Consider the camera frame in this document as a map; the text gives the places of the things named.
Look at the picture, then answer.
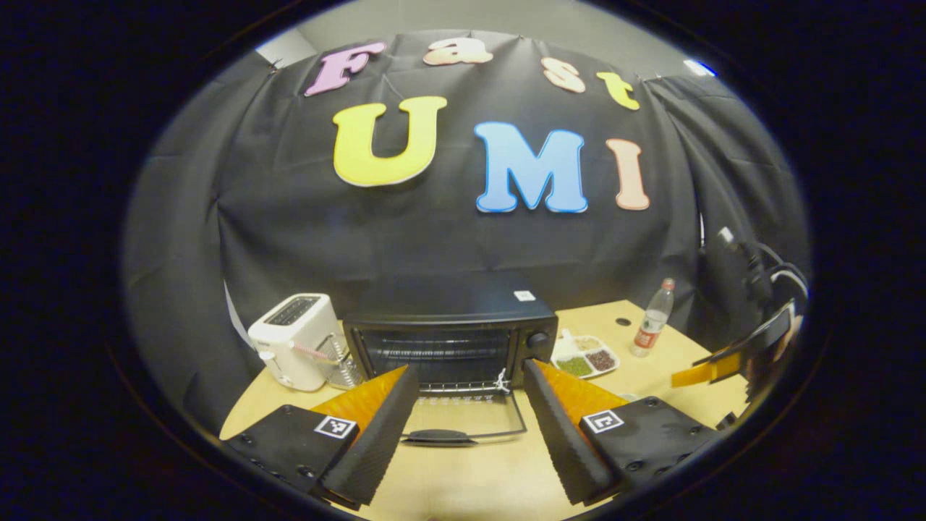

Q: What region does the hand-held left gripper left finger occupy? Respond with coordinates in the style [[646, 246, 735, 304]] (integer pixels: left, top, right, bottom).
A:
[[219, 364, 420, 511]]

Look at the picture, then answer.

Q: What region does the clear glass cup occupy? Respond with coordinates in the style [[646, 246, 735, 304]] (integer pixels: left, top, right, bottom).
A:
[[316, 333, 365, 391]]

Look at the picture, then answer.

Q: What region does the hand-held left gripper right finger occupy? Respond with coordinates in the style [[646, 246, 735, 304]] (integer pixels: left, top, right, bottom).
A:
[[522, 358, 724, 506]]

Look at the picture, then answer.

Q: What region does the white divided plate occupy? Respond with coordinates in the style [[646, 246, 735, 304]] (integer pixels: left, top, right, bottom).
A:
[[551, 329, 621, 380]]

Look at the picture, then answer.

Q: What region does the clear water bottle red label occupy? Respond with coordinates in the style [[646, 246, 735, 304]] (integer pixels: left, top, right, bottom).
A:
[[629, 278, 676, 358]]

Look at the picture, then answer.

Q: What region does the black backdrop cloth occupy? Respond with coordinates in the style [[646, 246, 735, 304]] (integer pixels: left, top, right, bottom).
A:
[[123, 29, 811, 435]]

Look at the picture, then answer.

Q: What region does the black electric oven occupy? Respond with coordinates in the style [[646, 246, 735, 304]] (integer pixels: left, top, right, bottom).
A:
[[341, 271, 559, 447]]

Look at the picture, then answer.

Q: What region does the black cable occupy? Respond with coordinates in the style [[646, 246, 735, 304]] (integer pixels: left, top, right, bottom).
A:
[[716, 226, 810, 305]]

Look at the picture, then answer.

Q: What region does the white toaster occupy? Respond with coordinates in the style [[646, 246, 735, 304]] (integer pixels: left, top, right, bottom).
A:
[[247, 293, 341, 392]]

